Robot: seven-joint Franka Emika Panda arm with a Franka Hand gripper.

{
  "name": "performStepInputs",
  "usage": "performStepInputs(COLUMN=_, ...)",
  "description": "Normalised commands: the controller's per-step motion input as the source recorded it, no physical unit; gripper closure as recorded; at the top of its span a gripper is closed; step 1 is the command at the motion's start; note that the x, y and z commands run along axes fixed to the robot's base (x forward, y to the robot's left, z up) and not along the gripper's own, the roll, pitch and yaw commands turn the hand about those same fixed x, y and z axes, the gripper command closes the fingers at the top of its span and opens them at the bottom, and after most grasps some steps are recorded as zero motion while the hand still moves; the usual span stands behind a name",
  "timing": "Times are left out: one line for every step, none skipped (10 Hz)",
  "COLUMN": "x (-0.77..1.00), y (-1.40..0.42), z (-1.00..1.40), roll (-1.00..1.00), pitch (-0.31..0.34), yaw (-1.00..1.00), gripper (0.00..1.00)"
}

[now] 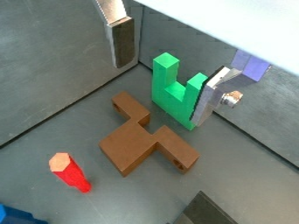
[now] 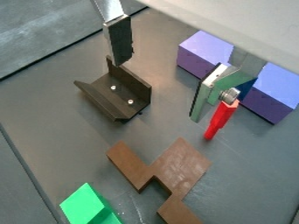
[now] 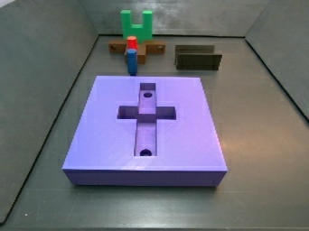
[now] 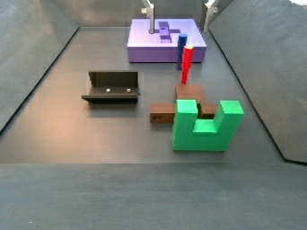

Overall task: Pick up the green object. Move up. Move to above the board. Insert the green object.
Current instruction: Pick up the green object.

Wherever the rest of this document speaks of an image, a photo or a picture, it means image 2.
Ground purple slotted board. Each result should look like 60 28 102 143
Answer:
176 31 299 124

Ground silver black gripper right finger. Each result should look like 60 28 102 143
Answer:
190 46 267 122

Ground brown zigzag flat piece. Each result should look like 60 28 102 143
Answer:
107 137 211 224

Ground red stepped block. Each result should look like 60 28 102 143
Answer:
203 100 239 140

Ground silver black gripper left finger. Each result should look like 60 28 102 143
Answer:
90 0 134 67

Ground black metal bracket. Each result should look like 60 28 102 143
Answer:
74 56 152 122

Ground green U-shaped block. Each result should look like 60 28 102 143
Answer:
60 183 123 224

